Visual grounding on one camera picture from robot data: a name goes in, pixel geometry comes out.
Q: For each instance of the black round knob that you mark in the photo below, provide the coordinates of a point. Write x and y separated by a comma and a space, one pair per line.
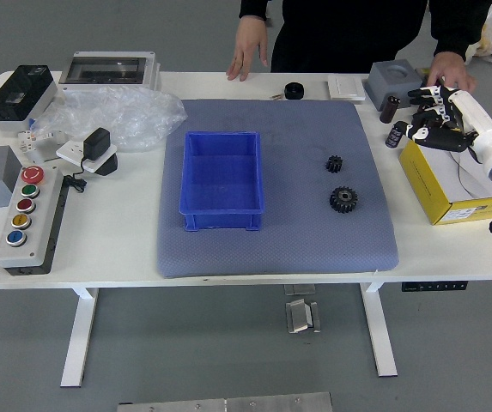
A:
294, 91

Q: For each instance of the small black gear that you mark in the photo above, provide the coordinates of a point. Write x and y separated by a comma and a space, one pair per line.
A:
335, 164

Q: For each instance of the black power adapter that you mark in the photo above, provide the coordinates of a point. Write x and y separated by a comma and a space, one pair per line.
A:
96, 143

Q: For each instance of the black cylindrical capacitor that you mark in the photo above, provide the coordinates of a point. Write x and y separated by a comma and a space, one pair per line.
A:
395, 135

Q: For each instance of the white enclosure with clear cover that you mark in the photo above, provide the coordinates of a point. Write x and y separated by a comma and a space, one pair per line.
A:
104, 68

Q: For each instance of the white wall switch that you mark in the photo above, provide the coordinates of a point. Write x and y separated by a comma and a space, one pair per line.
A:
346, 88

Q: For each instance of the person's right hand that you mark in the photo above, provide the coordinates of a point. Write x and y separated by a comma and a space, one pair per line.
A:
247, 47

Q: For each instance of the blue-grey padded mat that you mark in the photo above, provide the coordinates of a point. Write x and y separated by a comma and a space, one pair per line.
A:
293, 240

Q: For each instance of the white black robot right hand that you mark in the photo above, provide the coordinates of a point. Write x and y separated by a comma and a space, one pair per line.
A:
473, 116

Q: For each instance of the yellow grey device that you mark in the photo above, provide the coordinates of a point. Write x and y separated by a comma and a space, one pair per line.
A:
423, 75

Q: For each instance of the person's left hand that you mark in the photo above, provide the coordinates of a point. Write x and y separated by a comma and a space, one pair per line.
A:
451, 68

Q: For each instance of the yellow white cardboard box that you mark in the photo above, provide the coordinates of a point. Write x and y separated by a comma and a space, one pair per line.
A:
439, 184

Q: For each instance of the grey push button station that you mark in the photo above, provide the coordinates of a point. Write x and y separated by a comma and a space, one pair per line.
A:
26, 214

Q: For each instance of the blue plastic box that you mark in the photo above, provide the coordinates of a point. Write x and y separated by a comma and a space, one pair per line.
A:
222, 180

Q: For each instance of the clear plastic bag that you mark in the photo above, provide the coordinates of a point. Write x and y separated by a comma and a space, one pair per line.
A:
121, 111

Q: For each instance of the grey block with round hole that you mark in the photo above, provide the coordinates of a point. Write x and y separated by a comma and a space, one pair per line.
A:
385, 86

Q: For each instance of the big black gear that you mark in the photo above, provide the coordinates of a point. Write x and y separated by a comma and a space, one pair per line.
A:
344, 198

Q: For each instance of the black socket base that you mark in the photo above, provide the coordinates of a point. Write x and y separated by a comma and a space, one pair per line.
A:
109, 165

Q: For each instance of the metal block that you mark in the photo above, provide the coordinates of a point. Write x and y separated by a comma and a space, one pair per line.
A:
299, 317

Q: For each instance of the grey metal plate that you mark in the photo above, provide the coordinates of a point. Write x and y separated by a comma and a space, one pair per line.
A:
228, 404

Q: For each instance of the person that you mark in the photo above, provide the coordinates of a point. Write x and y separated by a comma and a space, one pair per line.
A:
348, 34

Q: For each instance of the white terminal connector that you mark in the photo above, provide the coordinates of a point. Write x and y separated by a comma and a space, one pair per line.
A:
26, 139

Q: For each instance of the grey enclosure with black lid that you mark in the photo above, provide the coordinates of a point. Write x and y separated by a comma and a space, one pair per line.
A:
18, 94

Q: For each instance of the small brass connector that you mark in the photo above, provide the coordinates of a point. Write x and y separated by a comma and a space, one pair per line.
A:
276, 96

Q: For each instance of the black table control panel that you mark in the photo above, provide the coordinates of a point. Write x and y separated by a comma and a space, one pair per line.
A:
434, 286

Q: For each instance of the small metal plate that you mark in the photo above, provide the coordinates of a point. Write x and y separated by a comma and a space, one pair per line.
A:
299, 289

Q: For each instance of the white table leg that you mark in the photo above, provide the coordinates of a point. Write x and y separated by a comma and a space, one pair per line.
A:
380, 335
78, 335

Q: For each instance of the brown cylindrical capacitor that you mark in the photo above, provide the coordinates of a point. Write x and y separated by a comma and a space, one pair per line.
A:
389, 109

